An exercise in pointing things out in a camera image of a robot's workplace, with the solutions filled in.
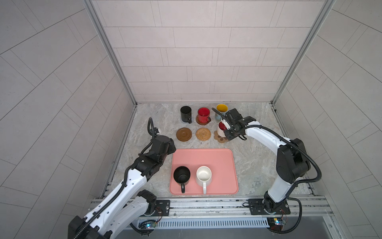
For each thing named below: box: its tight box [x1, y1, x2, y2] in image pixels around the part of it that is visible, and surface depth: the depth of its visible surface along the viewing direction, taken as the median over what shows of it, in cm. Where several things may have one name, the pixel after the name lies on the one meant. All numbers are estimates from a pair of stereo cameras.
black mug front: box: [173, 165, 191, 194], surface depth 76 cm
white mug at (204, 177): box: [195, 165, 213, 195], surface depth 77 cm
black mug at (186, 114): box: [180, 105, 192, 124], surface depth 103 cm
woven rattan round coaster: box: [195, 127, 211, 142], surface depth 101 cm
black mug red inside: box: [197, 107, 211, 124], surface depth 104 cm
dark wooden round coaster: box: [176, 127, 193, 142], surface depth 99 cm
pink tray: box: [169, 148, 239, 195], surface depth 84 cm
